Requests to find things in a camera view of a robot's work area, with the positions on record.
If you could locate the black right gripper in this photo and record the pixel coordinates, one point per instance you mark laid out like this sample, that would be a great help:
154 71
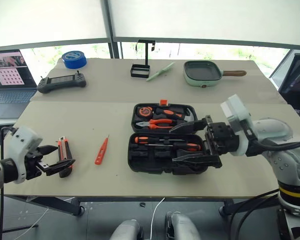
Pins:
221 138

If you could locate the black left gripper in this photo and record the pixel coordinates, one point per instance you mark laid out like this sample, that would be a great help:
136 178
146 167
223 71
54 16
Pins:
35 165

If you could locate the orange black utility knife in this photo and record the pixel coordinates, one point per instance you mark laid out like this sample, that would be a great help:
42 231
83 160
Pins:
64 150

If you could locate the orange voltage tester screwdriver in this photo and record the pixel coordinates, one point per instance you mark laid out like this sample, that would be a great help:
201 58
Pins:
101 151

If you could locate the black plastic tool case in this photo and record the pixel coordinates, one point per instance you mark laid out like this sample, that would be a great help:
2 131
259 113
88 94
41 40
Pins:
145 163

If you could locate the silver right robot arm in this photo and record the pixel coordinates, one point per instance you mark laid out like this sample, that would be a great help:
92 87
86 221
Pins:
272 130

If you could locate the orange black screwdriver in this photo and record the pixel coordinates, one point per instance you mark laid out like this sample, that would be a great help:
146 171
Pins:
142 139
187 147

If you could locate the claw hammer with orange grip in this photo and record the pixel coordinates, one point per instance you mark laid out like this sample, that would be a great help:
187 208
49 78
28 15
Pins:
168 113

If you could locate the orange black tape measure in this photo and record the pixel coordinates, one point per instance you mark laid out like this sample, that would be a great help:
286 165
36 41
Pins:
144 111

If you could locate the green electric frying pan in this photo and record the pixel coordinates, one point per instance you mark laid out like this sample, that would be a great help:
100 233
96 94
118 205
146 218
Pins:
202 72

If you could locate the black table foot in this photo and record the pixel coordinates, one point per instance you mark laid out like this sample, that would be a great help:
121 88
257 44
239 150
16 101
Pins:
226 207

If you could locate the black handheld controller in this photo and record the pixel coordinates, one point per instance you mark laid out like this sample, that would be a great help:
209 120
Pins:
61 81

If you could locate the pale green knife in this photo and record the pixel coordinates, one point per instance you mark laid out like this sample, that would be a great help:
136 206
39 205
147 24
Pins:
160 72

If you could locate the grey rounded robot leg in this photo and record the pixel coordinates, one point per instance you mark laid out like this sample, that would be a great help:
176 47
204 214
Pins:
127 230
182 226

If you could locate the black metal hanger stand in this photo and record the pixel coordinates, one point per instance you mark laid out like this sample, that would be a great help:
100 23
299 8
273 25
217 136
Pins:
140 71

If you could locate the open laptop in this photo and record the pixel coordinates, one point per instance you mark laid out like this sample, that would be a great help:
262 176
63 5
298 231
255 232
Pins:
7 72

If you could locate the blue tape roll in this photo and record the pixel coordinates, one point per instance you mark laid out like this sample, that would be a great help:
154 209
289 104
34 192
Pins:
74 60

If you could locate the black mesh office chair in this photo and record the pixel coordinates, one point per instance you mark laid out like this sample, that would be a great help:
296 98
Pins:
296 82

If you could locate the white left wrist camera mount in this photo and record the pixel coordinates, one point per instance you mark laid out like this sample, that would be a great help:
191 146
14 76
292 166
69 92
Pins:
20 142

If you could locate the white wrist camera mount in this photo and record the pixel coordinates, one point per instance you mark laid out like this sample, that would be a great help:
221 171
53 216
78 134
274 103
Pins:
236 112
20 142

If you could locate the black table leg frame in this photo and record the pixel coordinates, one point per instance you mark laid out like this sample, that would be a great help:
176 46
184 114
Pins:
52 203

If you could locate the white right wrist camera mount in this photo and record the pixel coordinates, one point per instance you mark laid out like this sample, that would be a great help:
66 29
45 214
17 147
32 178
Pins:
236 112

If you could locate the dark window frame post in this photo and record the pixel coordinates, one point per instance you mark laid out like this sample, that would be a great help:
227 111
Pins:
110 25

